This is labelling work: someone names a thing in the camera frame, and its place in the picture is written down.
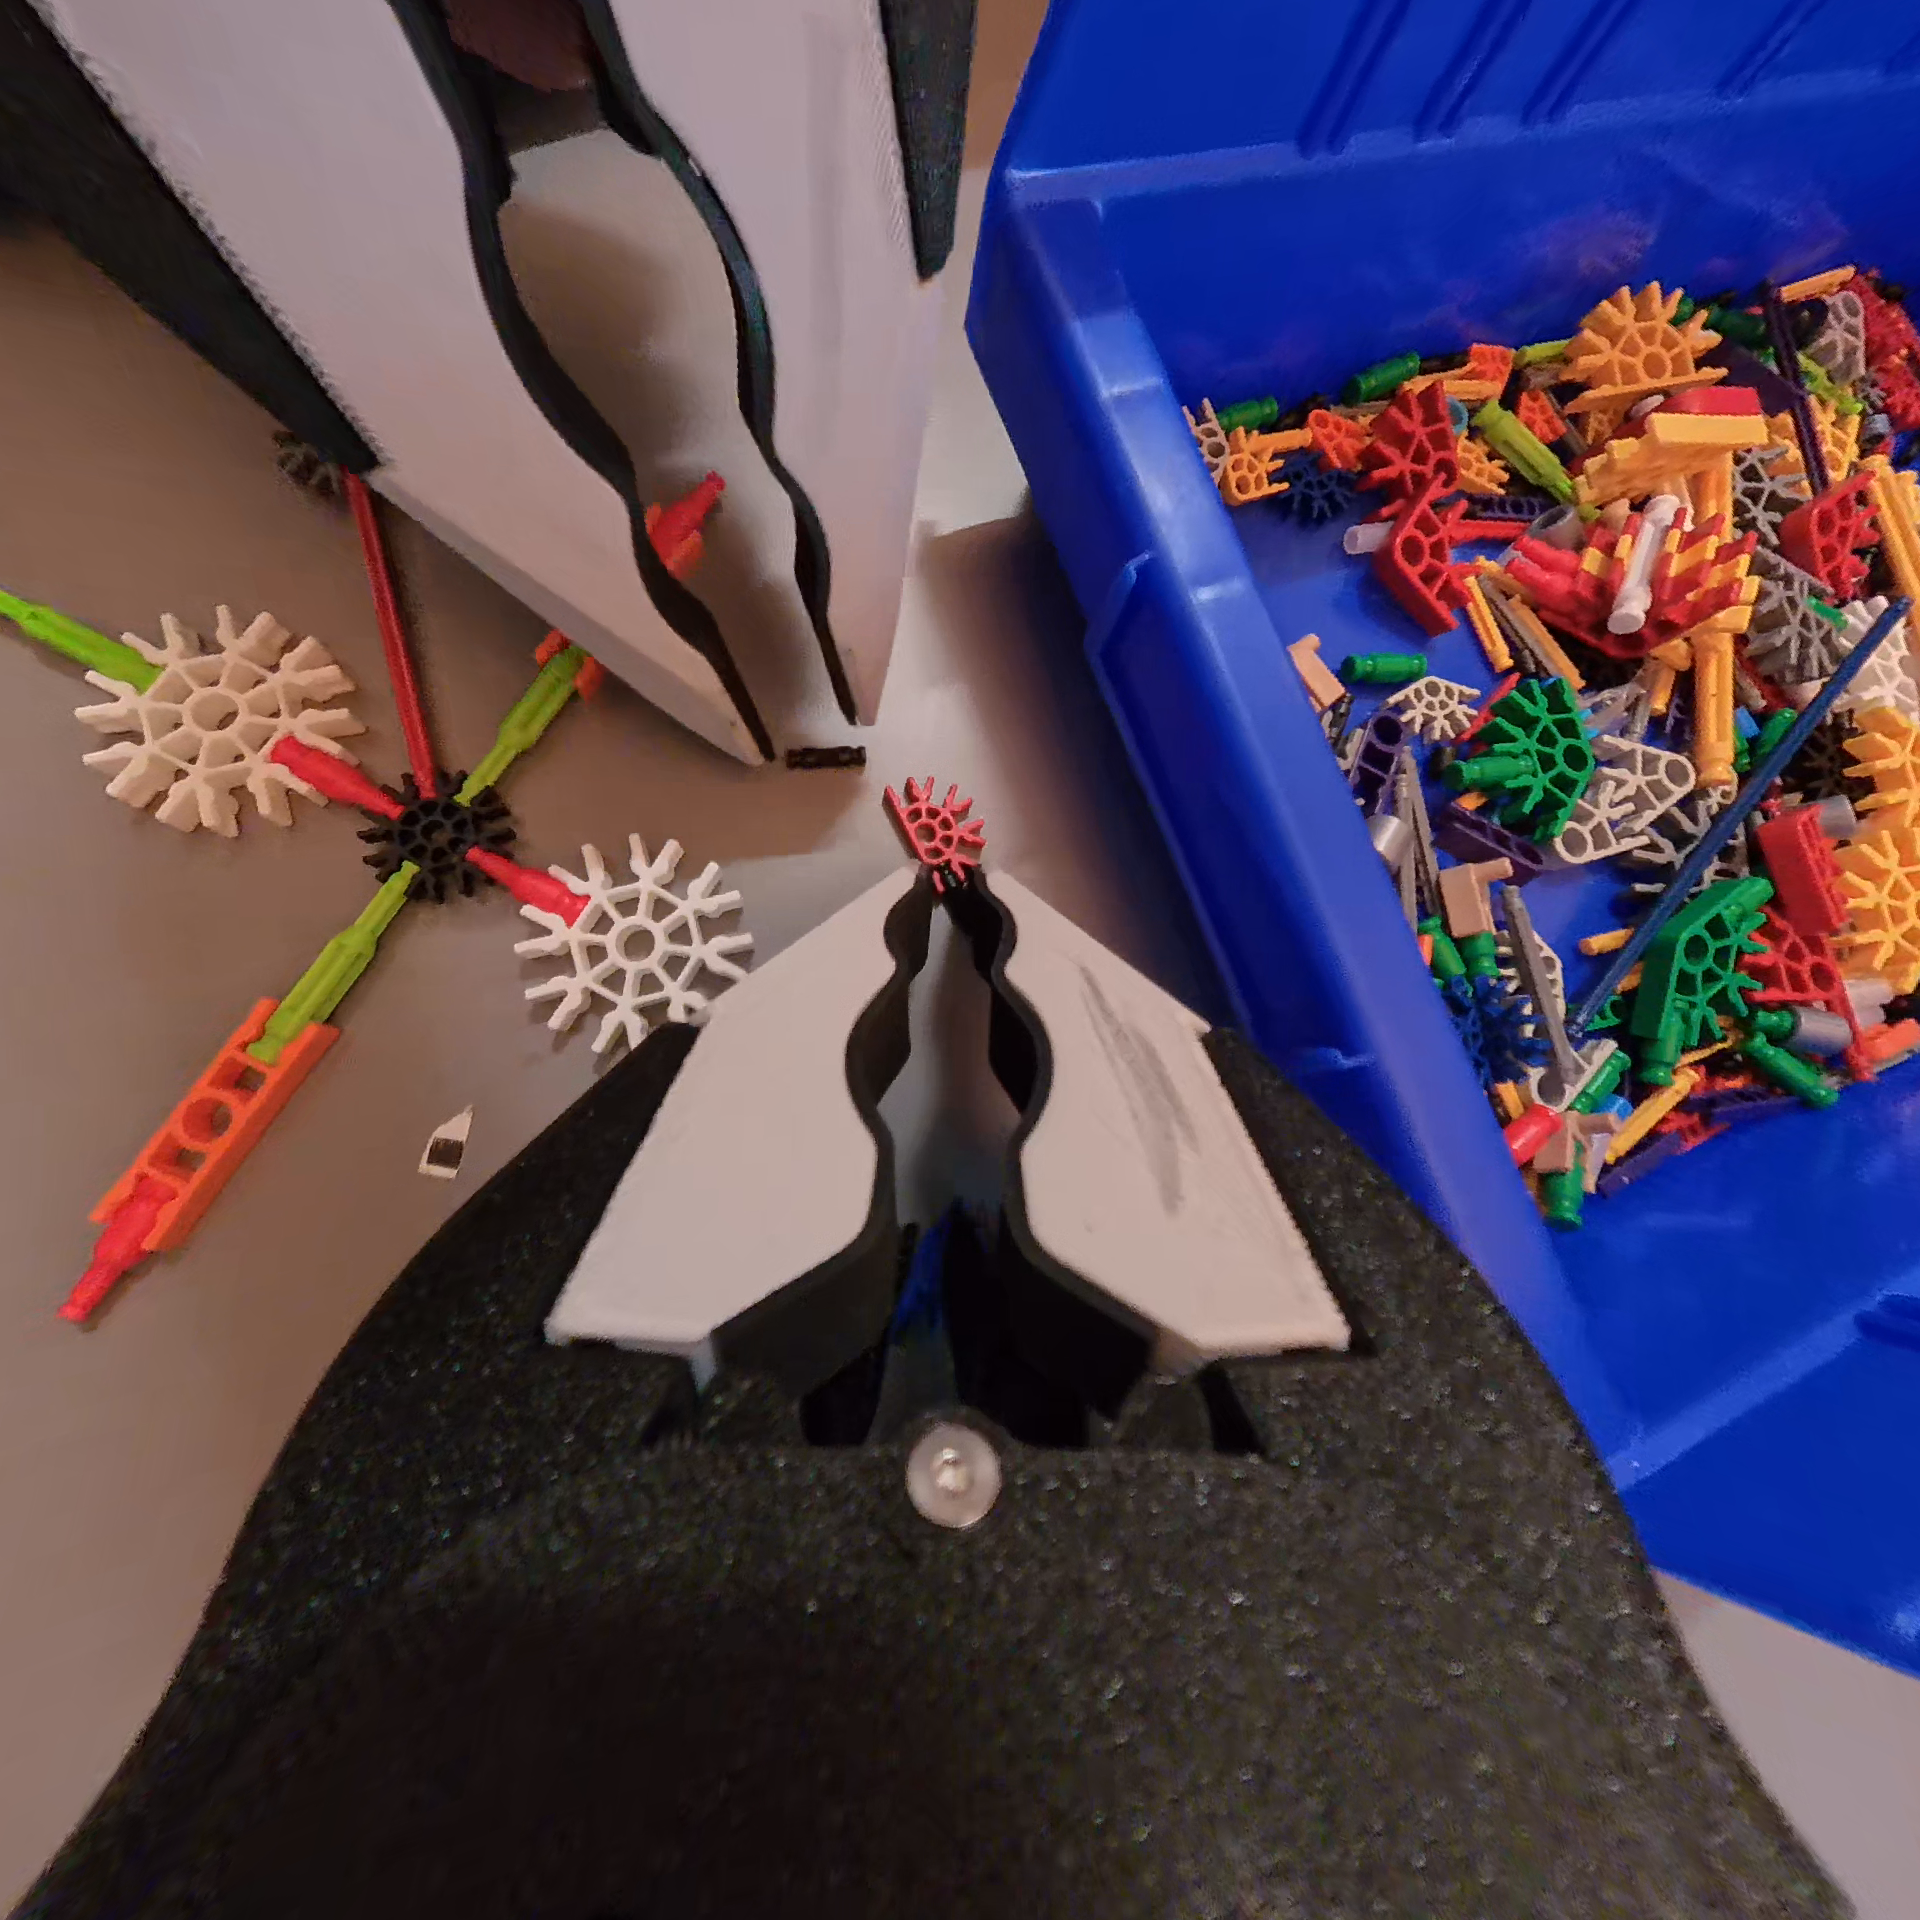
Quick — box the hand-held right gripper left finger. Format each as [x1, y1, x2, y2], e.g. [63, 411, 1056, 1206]
[543, 867, 938, 1413]

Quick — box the white snowflake connector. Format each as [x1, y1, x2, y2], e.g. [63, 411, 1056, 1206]
[512, 831, 753, 1056]
[76, 603, 365, 837]

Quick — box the green plastic rod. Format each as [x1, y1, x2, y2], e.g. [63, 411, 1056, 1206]
[246, 867, 417, 1067]
[456, 637, 588, 804]
[0, 590, 160, 694]

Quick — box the pile of colourful toy pieces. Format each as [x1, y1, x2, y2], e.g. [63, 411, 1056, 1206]
[1184, 268, 1920, 1231]

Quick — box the long red plastic rod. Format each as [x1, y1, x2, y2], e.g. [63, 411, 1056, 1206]
[342, 470, 441, 797]

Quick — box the orange plastic connector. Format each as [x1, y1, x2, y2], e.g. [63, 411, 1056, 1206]
[88, 996, 342, 1259]
[567, 517, 710, 704]

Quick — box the small red toothed connector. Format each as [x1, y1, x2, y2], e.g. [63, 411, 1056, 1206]
[881, 775, 992, 896]

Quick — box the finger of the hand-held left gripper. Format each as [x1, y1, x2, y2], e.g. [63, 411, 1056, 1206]
[40, 0, 782, 771]
[575, 0, 951, 732]

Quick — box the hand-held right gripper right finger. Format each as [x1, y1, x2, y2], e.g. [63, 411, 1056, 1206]
[967, 867, 1353, 1379]

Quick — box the black hub connector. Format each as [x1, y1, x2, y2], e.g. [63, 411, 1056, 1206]
[357, 787, 518, 904]

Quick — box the blue plastic bin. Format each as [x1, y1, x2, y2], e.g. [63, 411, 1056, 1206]
[964, 0, 1920, 1679]

